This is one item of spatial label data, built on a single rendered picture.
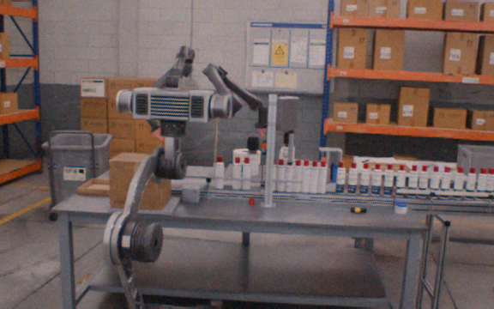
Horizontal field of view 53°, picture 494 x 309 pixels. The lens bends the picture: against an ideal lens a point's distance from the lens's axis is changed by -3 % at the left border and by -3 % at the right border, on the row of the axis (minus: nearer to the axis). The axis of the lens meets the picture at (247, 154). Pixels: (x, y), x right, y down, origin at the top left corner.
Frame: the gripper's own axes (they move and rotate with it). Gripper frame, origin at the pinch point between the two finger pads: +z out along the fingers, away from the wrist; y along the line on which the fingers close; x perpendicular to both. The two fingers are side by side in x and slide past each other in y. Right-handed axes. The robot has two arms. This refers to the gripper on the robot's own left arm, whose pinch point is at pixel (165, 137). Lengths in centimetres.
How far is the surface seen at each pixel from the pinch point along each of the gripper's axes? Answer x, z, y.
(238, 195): -19, 57, -8
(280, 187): -42, 68, -2
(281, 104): -76, 28, -19
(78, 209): 48, 7, -55
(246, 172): -31, 49, -5
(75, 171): 149, -43, 147
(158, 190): 3, 25, -51
